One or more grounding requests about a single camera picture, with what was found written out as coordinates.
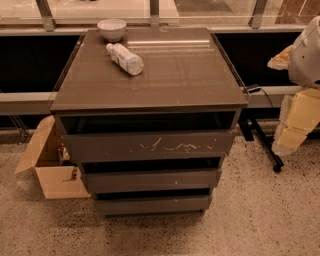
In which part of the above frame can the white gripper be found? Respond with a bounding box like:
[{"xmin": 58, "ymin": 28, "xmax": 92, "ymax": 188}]
[{"xmin": 267, "ymin": 45, "xmax": 320, "ymax": 156}]

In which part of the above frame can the grey bottom drawer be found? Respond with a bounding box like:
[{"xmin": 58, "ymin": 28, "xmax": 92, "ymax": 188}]
[{"xmin": 95, "ymin": 195, "xmax": 212, "ymax": 216}]

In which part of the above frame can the grey drawer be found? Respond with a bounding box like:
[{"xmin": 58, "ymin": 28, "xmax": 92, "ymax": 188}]
[
  {"xmin": 82, "ymin": 169, "xmax": 222, "ymax": 194},
  {"xmin": 62, "ymin": 131, "xmax": 234, "ymax": 163},
  {"xmin": 95, "ymin": 195, "xmax": 212, "ymax": 216}
]

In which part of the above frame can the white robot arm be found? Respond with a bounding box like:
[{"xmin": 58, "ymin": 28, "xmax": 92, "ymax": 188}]
[{"xmin": 267, "ymin": 16, "xmax": 320, "ymax": 156}]

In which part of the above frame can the dark grey drawer cabinet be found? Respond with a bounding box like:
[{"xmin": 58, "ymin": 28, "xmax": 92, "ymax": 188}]
[{"xmin": 51, "ymin": 28, "xmax": 247, "ymax": 202}]

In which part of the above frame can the grey middle drawer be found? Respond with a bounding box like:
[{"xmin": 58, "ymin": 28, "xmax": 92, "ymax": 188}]
[{"xmin": 82, "ymin": 169, "xmax": 222, "ymax": 194}]

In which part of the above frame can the grey top drawer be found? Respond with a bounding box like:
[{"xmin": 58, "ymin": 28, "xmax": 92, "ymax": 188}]
[{"xmin": 62, "ymin": 131, "xmax": 234, "ymax": 163}]

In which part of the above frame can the open cardboard box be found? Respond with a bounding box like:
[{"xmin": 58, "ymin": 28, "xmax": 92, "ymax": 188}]
[{"xmin": 15, "ymin": 116, "xmax": 90, "ymax": 199}]

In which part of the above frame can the small black device on ledge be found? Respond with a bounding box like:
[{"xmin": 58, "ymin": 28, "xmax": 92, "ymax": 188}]
[{"xmin": 247, "ymin": 84, "xmax": 261, "ymax": 93}]

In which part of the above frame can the black wheeled stand leg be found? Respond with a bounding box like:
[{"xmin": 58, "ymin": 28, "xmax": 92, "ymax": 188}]
[{"xmin": 238, "ymin": 117, "xmax": 284, "ymax": 173}]

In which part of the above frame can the clear plastic water bottle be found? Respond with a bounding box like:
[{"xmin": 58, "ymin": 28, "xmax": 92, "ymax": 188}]
[{"xmin": 106, "ymin": 43, "xmax": 144, "ymax": 76}]

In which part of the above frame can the white ceramic bowl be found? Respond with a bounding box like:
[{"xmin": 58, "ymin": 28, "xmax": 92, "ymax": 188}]
[{"xmin": 97, "ymin": 19, "xmax": 127, "ymax": 42}]

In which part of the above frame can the black cable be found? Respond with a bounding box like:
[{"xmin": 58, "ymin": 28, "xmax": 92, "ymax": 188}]
[{"xmin": 242, "ymin": 84, "xmax": 274, "ymax": 108}]

